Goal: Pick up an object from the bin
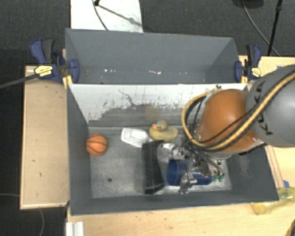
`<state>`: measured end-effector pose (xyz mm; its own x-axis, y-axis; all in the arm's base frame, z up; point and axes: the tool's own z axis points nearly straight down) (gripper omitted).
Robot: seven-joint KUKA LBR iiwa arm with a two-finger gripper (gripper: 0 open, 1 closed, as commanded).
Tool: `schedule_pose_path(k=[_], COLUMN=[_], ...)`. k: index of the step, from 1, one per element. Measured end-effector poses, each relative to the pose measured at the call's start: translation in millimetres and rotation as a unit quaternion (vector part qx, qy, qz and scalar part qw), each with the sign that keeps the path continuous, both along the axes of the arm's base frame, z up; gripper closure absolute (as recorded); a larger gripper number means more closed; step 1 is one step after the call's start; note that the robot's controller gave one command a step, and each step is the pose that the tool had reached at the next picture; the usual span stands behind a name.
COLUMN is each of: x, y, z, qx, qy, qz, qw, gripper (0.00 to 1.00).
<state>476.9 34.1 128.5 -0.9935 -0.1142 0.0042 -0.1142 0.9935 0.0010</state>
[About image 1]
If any grey metal bin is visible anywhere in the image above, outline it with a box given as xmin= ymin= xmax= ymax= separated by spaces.
xmin=64 ymin=28 xmax=280 ymax=216

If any black flat box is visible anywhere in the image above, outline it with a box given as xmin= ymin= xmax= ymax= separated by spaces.
xmin=141 ymin=140 xmax=166 ymax=195

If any blue cup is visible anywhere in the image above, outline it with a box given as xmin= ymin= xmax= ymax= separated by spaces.
xmin=166 ymin=157 xmax=213 ymax=187

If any yellow rubber duck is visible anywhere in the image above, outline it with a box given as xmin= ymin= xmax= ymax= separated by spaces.
xmin=148 ymin=119 xmax=179 ymax=143

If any orange toy basketball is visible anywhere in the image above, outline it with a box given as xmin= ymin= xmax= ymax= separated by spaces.
xmin=85 ymin=134 xmax=109 ymax=157

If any yellow clear plastic bottle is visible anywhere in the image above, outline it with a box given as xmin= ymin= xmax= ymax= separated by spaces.
xmin=251 ymin=186 xmax=295 ymax=216

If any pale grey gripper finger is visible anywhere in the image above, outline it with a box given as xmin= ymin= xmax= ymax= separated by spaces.
xmin=178 ymin=178 xmax=190 ymax=196
xmin=186 ymin=172 xmax=199 ymax=188

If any pale wood board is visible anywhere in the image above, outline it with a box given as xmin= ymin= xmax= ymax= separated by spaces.
xmin=19 ymin=64 xmax=71 ymax=210

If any white plastic container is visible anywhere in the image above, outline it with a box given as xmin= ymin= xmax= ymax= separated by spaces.
xmin=120 ymin=127 xmax=150 ymax=148

